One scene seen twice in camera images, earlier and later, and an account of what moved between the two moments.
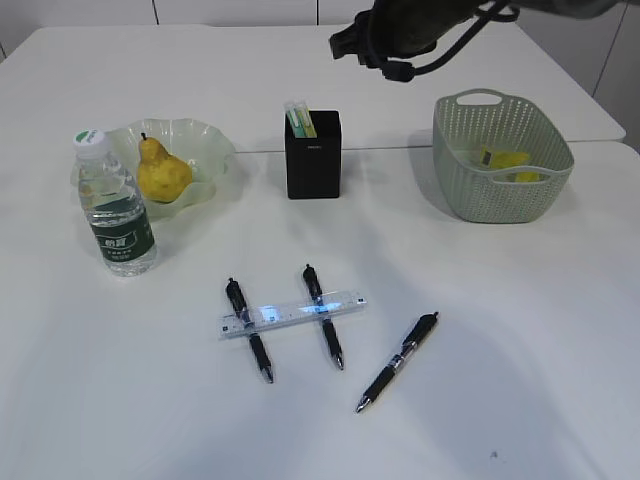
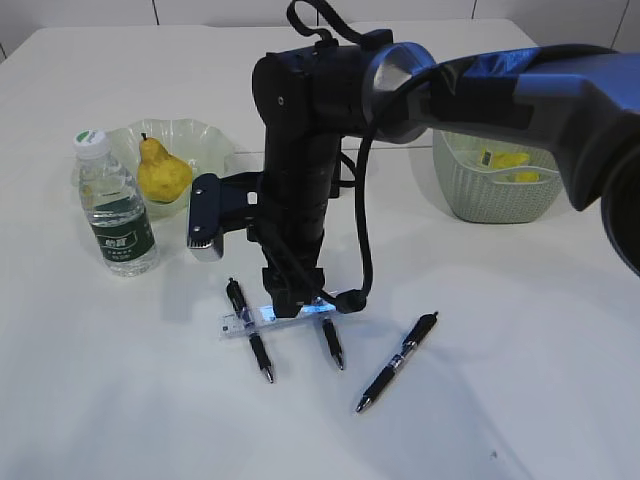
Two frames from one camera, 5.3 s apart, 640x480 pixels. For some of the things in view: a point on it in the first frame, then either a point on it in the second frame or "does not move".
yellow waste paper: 493,160 does not move
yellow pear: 161,177 does not move
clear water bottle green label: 117,217 does not move
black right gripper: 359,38 → 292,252
